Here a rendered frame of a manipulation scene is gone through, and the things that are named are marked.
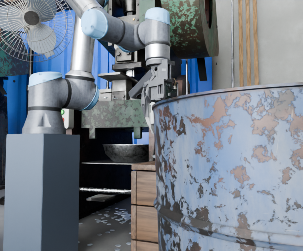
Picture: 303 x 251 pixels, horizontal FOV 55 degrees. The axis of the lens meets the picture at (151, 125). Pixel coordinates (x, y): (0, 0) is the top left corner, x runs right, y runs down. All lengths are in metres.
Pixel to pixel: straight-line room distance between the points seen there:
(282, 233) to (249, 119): 0.12
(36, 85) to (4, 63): 1.75
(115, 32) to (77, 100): 0.37
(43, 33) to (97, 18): 1.53
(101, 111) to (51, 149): 0.61
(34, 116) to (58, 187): 0.26
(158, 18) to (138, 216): 0.61
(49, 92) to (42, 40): 1.30
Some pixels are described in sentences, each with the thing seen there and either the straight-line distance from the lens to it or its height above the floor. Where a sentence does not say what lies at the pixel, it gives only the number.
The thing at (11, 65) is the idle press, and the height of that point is 1.10.
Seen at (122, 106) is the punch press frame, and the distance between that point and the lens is 1.53.
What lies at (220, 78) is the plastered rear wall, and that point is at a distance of 2.85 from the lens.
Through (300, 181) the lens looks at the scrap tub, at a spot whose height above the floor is 0.38.
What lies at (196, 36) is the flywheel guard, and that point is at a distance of 1.56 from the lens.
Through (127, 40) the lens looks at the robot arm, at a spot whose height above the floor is 0.73.
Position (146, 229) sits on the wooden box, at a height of 0.15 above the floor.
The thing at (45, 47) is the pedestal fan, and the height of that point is 1.13.
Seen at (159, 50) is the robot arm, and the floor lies 0.68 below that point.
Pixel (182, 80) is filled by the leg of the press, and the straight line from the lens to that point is 1.97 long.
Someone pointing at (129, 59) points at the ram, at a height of 0.90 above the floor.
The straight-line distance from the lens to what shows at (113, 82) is 1.64.
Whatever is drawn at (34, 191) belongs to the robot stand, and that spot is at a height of 0.26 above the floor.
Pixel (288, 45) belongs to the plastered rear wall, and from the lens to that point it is 2.93.
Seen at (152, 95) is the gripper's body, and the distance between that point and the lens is 0.84.
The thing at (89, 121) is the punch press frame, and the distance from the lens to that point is 1.61.
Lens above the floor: 0.42
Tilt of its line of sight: 3 degrees up
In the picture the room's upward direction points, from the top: straight up
